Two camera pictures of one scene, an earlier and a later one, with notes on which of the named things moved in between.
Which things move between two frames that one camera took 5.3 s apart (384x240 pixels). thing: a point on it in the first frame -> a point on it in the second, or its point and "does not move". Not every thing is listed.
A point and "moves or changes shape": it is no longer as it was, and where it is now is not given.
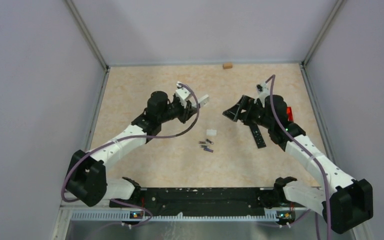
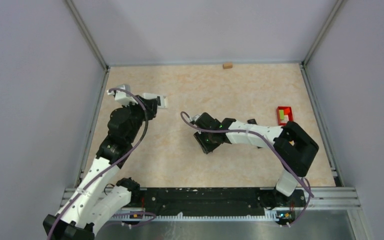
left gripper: [187, 112] -> [151, 107]
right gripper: [245, 103] -> [207, 148]
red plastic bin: [290, 114] does not move
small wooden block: [227, 65] does not move
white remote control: [203, 100] moves or changes shape
